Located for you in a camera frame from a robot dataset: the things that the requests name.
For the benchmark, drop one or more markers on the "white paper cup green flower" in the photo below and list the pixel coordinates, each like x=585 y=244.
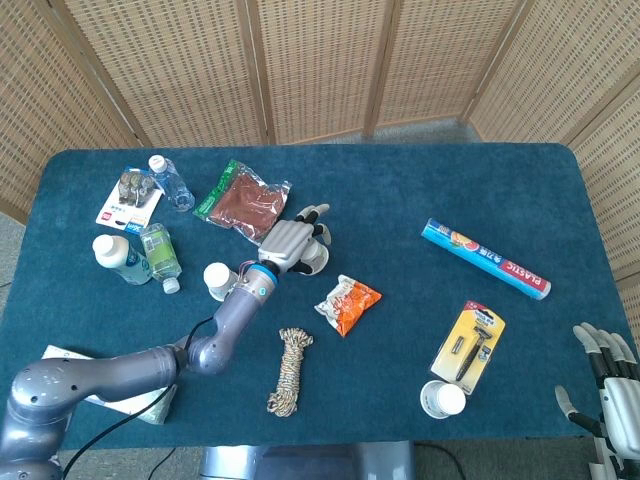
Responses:
x=445 y=400
x=316 y=256

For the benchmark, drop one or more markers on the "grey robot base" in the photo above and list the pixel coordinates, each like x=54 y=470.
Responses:
x=300 y=462

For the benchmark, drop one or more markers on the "yellow razor blister pack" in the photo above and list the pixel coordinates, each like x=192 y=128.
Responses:
x=465 y=350

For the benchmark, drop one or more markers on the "clear bottle green label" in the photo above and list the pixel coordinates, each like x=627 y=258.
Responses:
x=160 y=252

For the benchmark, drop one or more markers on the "brown contents bag green header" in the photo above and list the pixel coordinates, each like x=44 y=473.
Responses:
x=245 y=202

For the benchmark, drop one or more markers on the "blue carpet table cover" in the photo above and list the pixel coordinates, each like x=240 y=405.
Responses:
x=400 y=200

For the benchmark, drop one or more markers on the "blue plastic wrap box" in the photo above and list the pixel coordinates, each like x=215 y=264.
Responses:
x=480 y=255

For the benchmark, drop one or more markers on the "white paper cup blue flower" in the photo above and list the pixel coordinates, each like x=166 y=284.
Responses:
x=215 y=277

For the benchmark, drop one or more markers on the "bamboo folding screen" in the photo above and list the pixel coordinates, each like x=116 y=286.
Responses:
x=320 y=65

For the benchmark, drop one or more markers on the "clear water bottle blue label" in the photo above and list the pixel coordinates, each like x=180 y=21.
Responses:
x=172 y=185

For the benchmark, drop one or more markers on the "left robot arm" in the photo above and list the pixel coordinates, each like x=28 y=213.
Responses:
x=125 y=372

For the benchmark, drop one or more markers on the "milky bottle blue label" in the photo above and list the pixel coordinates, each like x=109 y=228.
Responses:
x=117 y=255

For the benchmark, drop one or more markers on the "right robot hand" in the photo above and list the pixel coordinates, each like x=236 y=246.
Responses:
x=620 y=415

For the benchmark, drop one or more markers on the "orange white snack packet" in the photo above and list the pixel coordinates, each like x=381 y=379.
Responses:
x=350 y=305

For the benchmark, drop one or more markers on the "white card of metal hooks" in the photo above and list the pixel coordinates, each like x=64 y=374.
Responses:
x=120 y=210

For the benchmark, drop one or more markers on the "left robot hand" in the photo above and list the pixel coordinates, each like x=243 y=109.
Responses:
x=285 y=242

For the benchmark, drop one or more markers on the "tissue pocket pack bundle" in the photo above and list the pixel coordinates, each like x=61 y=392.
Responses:
x=152 y=411

